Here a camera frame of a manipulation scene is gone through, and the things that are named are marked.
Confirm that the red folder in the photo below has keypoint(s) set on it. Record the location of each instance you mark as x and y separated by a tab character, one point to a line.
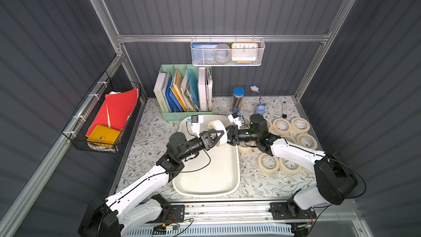
116	110

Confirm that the orange folder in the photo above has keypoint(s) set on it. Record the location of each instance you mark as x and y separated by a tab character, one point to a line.
177	80

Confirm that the white plastic storage box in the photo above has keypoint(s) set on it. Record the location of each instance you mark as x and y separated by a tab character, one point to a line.
214	173

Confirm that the white book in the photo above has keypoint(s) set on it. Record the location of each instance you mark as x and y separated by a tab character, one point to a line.
159	93

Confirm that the clear tape roll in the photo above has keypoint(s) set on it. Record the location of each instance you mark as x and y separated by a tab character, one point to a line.
222	53

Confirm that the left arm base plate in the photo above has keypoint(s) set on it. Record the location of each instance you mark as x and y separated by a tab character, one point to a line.
172	214

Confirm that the teal folder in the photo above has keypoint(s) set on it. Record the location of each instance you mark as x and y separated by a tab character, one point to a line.
193	87

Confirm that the green file organizer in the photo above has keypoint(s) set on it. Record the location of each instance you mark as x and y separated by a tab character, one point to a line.
192	108

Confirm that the orange white clock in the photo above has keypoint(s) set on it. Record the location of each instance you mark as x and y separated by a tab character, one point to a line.
244	52

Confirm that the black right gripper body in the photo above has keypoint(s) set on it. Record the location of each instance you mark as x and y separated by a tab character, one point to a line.
232	135

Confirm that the blue lid pencil jar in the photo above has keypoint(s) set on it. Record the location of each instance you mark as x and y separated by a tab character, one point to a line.
237	99

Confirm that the blue folder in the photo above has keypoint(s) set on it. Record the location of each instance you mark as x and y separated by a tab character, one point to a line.
174	105

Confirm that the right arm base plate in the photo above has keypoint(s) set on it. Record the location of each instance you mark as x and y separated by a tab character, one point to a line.
283	210

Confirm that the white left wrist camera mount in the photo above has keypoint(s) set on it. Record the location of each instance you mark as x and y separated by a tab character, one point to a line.
193	125

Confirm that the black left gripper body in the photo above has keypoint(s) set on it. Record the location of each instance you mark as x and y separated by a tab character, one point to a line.
204	140

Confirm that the yellow wallet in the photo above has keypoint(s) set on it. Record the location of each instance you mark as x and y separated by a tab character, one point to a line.
104	135

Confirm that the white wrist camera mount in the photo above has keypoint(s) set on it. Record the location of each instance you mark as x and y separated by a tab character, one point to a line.
193	125
235	119

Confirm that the white binder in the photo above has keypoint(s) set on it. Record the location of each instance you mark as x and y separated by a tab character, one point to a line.
202	89

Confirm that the floral table mat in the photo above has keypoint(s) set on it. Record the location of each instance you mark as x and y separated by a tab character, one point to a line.
153	134

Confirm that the black wire wall basket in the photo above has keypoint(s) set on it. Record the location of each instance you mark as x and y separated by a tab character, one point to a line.
76	132

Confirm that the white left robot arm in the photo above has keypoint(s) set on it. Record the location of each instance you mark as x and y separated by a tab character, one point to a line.
136	205

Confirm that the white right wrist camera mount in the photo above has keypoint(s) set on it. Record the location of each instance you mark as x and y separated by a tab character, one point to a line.
235	119

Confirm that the blue box in basket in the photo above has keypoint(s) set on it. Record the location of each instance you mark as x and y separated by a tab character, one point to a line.
203	53

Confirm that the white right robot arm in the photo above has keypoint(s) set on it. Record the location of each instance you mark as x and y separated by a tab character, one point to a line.
335	180

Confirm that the black capped marker pen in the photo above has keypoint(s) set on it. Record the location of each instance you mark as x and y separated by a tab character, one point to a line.
284	110

